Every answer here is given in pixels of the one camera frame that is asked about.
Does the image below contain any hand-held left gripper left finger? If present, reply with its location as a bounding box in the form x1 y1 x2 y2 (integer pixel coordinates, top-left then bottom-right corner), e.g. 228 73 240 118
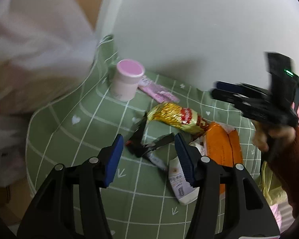
17 134 124 239

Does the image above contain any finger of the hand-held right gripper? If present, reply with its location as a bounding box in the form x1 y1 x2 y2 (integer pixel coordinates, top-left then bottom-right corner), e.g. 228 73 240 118
211 89 272 120
215 81 272 97

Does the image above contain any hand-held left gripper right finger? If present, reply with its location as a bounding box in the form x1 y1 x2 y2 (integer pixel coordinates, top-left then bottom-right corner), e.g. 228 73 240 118
174 132 281 239

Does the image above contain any black wrapper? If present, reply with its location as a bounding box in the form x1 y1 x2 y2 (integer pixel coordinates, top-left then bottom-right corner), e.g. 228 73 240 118
125 118 175 158

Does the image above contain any yellow plastic bag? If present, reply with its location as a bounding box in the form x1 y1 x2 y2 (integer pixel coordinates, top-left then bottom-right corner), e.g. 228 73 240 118
259 161 288 206

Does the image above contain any person's right forearm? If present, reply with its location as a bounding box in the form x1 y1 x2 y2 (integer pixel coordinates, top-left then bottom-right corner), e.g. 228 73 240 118
262 127 299 219

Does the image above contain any person's right hand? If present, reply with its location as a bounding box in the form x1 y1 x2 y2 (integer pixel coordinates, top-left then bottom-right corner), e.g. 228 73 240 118
252 126 297 155

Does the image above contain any dark wrapper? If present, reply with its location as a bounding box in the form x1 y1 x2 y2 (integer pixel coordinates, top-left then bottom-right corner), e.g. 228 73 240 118
145 152 168 172

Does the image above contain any orange snack packet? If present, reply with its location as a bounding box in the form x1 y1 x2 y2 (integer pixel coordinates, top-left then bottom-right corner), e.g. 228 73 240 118
189 121 244 195

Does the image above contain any gold and red snack packet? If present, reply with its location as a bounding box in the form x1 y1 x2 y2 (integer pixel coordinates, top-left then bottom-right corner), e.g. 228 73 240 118
147 102 210 136

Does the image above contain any green checked tablecloth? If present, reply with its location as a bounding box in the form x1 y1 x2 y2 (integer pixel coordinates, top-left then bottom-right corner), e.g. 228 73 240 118
25 34 272 239

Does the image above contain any pink wrapper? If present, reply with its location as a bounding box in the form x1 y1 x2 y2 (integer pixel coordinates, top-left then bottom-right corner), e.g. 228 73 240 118
138 75 180 103

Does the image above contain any pink cup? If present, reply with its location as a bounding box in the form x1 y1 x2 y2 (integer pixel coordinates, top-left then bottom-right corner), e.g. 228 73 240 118
110 59 145 102

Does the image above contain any pink floral bedsheet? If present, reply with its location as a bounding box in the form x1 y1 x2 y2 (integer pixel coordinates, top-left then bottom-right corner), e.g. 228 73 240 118
269 204 297 234

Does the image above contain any white plastic bag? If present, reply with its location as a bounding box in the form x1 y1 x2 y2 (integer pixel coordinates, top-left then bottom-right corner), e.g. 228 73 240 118
0 0 100 115

